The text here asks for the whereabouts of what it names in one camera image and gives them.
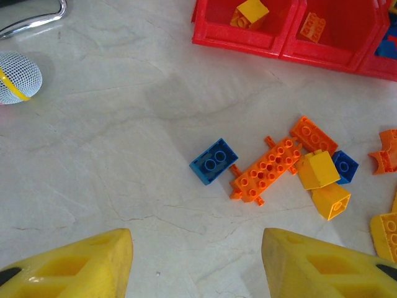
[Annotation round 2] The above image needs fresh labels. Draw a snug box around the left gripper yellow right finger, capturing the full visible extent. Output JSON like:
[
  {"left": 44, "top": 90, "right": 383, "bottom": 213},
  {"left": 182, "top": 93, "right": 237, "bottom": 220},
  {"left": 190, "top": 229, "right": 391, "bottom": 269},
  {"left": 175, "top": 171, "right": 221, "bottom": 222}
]
[{"left": 261, "top": 228, "right": 397, "bottom": 298}]

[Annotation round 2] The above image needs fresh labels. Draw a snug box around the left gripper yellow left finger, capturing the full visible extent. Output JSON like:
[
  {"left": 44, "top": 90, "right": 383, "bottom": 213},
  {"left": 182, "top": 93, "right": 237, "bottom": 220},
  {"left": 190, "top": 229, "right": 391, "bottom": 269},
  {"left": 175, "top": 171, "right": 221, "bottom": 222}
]
[{"left": 0, "top": 228, "right": 134, "bottom": 298}]

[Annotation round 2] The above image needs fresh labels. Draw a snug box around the yellow lego brick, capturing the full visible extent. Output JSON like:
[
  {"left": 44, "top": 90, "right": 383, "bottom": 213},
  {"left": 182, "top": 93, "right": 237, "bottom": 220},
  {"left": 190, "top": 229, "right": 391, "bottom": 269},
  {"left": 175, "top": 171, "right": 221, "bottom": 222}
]
[
  {"left": 311, "top": 182, "right": 352, "bottom": 222},
  {"left": 230, "top": 0, "right": 270, "bottom": 31},
  {"left": 294, "top": 148, "right": 341, "bottom": 191}
]

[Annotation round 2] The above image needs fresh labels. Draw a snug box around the yellow studded lego plate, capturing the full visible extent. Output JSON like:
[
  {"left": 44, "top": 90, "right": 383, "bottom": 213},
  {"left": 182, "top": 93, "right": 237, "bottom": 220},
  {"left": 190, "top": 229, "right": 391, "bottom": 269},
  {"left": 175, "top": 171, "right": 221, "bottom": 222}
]
[{"left": 369, "top": 212, "right": 397, "bottom": 263}]

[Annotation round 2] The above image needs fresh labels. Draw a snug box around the blue lego brick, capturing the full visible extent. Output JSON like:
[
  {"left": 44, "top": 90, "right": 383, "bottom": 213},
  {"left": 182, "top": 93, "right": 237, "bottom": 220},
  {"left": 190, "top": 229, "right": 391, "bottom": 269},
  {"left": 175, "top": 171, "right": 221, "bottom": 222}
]
[
  {"left": 331, "top": 150, "right": 360, "bottom": 186},
  {"left": 373, "top": 29, "right": 397, "bottom": 58},
  {"left": 189, "top": 138, "right": 239, "bottom": 186}
]

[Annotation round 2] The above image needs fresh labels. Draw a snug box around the long orange lego plate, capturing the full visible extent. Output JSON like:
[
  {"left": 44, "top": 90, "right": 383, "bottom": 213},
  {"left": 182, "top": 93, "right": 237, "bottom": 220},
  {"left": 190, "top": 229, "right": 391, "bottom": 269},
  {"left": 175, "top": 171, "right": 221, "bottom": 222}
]
[{"left": 229, "top": 135, "right": 304, "bottom": 207}]

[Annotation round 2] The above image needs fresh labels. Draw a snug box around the orange curved lego piece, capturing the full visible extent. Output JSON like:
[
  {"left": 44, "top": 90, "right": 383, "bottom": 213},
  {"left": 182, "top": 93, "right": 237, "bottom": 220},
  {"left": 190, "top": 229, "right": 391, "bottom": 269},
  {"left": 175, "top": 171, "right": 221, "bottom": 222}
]
[{"left": 368, "top": 129, "right": 397, "bottom": 176}]

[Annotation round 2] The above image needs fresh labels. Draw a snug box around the orange lego brick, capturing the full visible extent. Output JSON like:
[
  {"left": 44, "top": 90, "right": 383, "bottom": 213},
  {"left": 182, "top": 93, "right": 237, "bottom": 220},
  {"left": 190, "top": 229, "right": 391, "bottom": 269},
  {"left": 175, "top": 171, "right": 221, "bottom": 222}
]
[
  {"left": 298, "top": 12, "right": 327, "bottom": 43},
  {"left": 290, "top": 115, "right": 339, "bottom": 156}
]

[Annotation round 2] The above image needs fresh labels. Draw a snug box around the pink toy microphone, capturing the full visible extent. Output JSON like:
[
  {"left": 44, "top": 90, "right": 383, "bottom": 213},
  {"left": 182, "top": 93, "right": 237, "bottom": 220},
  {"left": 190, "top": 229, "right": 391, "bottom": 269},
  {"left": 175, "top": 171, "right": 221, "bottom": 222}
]
[{"left": 0, "top": 51, "right": 43, "bottom": 106}]

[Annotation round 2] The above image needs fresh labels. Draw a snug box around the red plastic bin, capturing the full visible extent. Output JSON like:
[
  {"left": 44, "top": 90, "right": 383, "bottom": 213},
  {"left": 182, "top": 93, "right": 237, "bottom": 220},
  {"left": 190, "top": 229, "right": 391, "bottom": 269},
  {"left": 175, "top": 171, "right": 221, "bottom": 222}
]
[
  {"left": 356, "top": 0, "right": 397, "bottom": 82},
  {"left": 191, "top": 0, "right": 300, "bottom": 60},
  {"left": 280, "top": 0, "right": 390, "bottom": 74}
]

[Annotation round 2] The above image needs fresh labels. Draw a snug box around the black case with chrome handle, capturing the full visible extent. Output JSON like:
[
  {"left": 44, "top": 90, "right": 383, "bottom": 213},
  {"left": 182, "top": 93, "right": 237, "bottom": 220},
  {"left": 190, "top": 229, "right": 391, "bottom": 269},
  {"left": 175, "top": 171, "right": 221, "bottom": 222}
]
[{"left": 0, "top": 0, "right": 68, "bottom": 40}]

